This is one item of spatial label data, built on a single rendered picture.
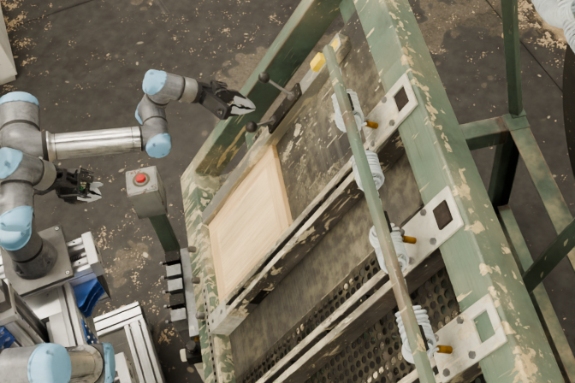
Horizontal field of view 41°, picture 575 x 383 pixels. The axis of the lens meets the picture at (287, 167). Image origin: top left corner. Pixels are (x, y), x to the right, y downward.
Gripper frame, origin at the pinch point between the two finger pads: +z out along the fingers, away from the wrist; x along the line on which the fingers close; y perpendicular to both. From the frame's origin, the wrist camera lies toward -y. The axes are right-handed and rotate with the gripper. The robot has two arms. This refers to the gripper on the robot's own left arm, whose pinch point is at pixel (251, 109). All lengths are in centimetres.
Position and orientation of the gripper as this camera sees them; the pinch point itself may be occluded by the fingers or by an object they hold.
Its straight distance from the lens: 248.4
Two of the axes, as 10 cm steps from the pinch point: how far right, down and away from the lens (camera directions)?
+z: 8.5, 1.7, 4.9
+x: -4.0, 8.3, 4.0
